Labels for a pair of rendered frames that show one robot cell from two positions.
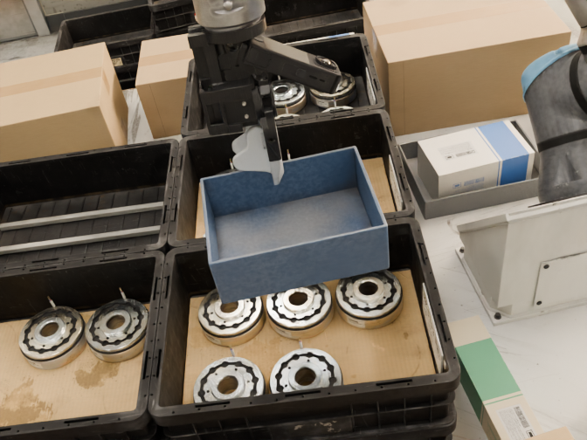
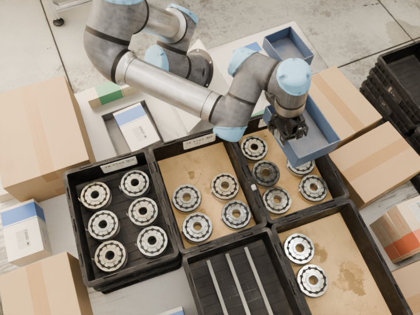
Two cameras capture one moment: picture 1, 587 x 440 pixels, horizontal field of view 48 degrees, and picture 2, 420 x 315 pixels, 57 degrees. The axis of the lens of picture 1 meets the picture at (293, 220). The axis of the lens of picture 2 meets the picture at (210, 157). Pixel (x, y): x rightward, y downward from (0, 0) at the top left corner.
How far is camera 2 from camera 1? 1.27 m
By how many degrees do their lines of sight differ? 61
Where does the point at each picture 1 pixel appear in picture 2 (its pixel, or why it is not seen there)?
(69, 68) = not seen: outside the picture
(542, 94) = (175, 67)
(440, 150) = (139, 140)
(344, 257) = (312, 107)
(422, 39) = (62, 144)
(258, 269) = (330, 130)
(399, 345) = (270, 137)
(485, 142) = (132, 122)
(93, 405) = (333, 245)
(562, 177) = (200, 74)
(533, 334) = not seen: hidden behind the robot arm
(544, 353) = not seen: hidden behind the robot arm
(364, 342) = (272, 149)
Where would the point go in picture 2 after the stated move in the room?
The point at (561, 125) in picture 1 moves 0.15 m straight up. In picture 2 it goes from (185, 66) to (184, 37)
